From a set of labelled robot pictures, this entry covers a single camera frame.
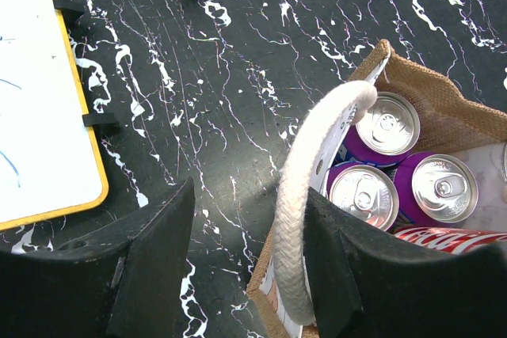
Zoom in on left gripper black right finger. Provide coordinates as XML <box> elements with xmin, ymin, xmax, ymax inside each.
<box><xmin>304</xmin><ymin>190</ymin><xmax>506</xmax><ymax>337</ymax></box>

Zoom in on red cola can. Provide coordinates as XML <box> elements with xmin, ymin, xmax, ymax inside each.
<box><xmin>391</xmin><ymin>142</ymin><xmax>507</xmax><ymax>256</ymax></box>

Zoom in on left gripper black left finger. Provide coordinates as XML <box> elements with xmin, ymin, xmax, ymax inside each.
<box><xmin>1</xmin><ymin>179</ymin><xmax>195</xmax><ymax>337</ymax></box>

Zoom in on purple soda can middle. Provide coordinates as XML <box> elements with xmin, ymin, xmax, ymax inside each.
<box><xmin>326</xmin><ymin>161</ymin><xmax>399</xmax><ymax>231</ymax></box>

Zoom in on purple soda can rear left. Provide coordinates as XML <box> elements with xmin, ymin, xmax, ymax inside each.
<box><xmin>336</xmin><ymin>92</ymin><xmax>421</xmax><ymax>168</ymax></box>

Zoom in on purple soda can rear right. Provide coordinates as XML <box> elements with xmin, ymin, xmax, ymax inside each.
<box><xmin>388</xmin><ymin>152</ymin><xmax>478</xmax><ymax>226</ymax></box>

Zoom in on whiteboard with yellow frame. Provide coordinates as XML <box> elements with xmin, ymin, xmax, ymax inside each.
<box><xmin>1</xmin><ymin>0</ymin><xmax>109</xmax><ymax>229</ymax></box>

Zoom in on burlap canvas bag rope handles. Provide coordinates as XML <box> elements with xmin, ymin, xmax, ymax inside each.
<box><xmin>247</xmin><ymin>40</ymin><xmax>506</xmax><ymax>337</ymax></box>

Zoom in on purple soda can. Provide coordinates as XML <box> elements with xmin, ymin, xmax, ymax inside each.
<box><xmin>388</xmin><ymin>152</ymin><xmax>478</xmax><ymax>226</ymax></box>
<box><xmin>336</xmin><ymin>92</ymin><xmax>421</xmax><ymax>168</ymax></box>
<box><xmin>326</xmin><ymin>161</ymin><xmax>399</xmax><ymax>231</ymax></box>

